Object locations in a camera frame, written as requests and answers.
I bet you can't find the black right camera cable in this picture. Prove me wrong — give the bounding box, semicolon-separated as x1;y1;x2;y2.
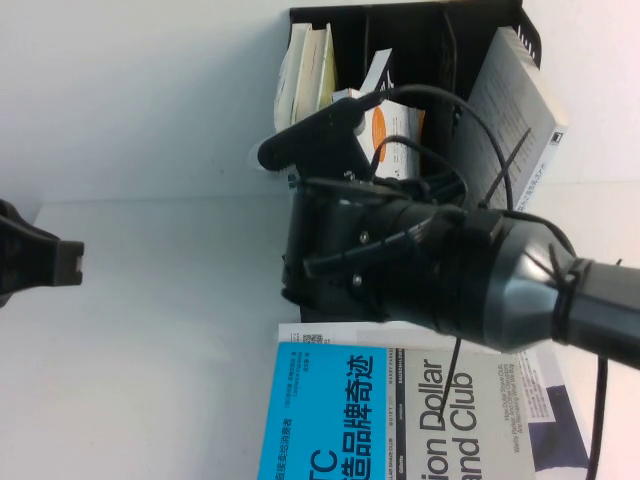
359;83;516;214

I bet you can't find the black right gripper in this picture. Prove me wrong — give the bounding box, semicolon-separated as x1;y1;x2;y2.
279;177;417;321

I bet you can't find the black plastic book stand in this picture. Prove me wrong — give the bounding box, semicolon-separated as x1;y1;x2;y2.
288;0;545;324

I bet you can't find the white orange ROS2 book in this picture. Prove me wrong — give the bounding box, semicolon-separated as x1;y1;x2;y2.
332;88;427;182

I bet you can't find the white spine book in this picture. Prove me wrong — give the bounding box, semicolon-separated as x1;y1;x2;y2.
273;22;314;192

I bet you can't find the black hanging arm cable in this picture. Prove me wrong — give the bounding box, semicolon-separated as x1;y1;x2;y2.
585;357;610;480

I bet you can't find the blue grey Dollar Club book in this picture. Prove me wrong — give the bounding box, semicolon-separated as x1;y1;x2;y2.
256;341;531;480

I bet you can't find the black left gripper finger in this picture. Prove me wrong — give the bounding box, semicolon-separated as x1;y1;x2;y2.
0;198;85;310

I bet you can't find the white book with navy patch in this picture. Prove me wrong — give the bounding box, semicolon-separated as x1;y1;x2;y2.
277;321;601;480

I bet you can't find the grey cover leaning book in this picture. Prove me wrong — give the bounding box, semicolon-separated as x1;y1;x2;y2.
449;27;569;214

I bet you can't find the dark spine robotics book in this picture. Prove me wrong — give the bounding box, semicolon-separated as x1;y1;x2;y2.
358;48;397;96

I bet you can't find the blue spine yellow cover book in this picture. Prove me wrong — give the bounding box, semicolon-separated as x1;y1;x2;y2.
294;24;339;121

